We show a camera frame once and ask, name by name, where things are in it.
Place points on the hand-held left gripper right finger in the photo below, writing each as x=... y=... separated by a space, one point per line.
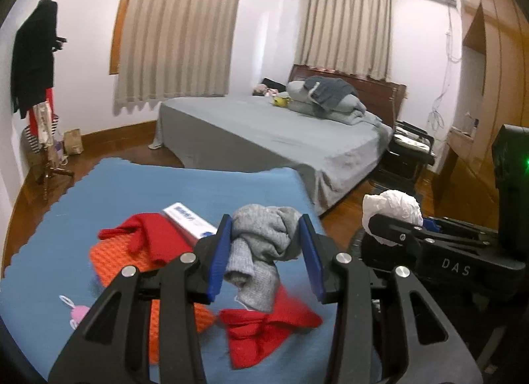
x=312 y=262

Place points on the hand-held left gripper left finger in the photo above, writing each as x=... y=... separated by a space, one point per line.
x=219 y=262

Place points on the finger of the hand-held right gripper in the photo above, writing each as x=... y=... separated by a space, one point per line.
x=396 y=235
x=454 y=227

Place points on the grey sock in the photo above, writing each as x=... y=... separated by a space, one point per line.
x=256 y=243

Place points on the white and blue box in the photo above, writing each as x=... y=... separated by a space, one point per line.
x=186 y=218

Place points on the wooden desk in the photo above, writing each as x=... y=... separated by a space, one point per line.
x=454 y=148

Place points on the red sock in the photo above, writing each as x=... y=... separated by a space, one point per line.
x=256 y=330
x=144 y=231

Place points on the black chair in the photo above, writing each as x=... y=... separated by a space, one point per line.
x=407 y=152

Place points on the blue table mat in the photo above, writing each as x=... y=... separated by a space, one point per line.
x=186 y=185

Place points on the orange textured mat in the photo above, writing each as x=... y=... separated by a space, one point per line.
x=118 y=256

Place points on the light grey folded quilt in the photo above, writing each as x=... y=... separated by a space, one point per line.
x=355 y=109

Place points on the bed with grey sheet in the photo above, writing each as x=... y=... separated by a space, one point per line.
x=256 y=132

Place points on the wooden wardrobe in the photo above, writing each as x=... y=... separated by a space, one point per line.
x=496 y=37

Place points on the small pink toy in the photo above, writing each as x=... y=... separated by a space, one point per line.
x=78 y=313

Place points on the dark grey folded blanket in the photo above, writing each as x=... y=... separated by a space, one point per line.
x=330 y=90

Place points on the yellow plush toy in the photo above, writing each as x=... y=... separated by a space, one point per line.
x=282 y=100

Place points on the light grey pillow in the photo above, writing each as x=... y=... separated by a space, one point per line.
x=297 y=95

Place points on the pink plush toy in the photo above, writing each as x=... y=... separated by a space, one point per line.
x=264 y=90

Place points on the black cushion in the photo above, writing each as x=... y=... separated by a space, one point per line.
x=275 y=83

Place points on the brown paper bag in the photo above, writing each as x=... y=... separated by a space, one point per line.
x=73 y=142

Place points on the wooden coat rack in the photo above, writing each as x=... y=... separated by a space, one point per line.
x=49 y=173

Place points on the narrow beige curtain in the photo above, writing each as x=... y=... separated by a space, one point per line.
x=343 y=33

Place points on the cream cloth bag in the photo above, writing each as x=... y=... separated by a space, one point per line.
x=43 y=123

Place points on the red garment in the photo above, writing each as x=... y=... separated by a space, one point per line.
x=49 y=99

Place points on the wide beige curtain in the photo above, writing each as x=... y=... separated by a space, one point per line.
x=177 y=28

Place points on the black coat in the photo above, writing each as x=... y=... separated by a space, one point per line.
x=33 y=57

